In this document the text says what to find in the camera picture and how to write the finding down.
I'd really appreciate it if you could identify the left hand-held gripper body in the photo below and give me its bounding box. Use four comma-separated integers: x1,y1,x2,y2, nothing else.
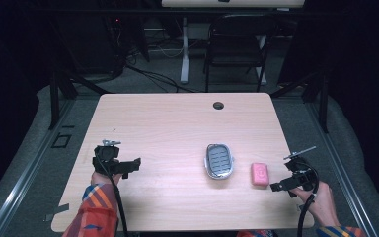
92,138,126,176

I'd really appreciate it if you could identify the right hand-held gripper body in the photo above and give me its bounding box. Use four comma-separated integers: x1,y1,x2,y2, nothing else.
282,145,320,199

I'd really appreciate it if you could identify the pink soap bar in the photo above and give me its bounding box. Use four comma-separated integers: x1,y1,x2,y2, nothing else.
250,162,270,188

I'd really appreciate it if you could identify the grey soap dish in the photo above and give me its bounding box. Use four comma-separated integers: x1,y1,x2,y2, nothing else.
203,142,236,181

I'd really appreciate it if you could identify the person's left hand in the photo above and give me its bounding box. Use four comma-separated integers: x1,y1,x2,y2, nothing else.
90,170,123,188

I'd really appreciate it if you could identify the person's right hand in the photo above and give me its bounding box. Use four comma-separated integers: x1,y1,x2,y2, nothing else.
290,181,341,228

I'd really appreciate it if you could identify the person's plaid shirt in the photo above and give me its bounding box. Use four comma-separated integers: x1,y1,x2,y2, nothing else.
236,229,279,237

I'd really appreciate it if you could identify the black metal stand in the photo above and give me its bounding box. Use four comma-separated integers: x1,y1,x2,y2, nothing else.
47,69,111,131
269,70,330,134

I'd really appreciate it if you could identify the grey tape strip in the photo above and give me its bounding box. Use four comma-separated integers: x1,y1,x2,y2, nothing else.
42,202,71,222

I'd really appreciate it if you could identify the dark equipment cabinet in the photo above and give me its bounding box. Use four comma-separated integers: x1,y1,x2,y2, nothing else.
58,13,126,74

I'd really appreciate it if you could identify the black folding chair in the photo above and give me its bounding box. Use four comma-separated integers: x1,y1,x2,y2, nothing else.
203,13,279,94

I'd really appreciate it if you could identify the black metal crossbar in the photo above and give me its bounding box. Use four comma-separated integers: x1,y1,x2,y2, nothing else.
29,7,327,17

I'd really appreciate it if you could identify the white desk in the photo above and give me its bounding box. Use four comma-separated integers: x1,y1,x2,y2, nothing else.
161,0,306,86

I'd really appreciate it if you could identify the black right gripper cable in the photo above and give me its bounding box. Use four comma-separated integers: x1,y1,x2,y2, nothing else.
296,160,321,237

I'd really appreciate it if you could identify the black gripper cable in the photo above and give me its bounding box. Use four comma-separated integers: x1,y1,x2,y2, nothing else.
296,160,321,237
93,150,130,237

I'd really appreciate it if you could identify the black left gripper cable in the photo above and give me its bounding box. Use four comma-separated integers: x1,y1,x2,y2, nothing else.
93,150,130,237

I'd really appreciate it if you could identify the aluminium floor rail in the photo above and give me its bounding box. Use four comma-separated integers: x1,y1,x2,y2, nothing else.
0,98,77,237
305,100,379,237

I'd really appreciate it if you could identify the black floor cable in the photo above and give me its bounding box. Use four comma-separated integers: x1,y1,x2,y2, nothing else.
124,63,199,94

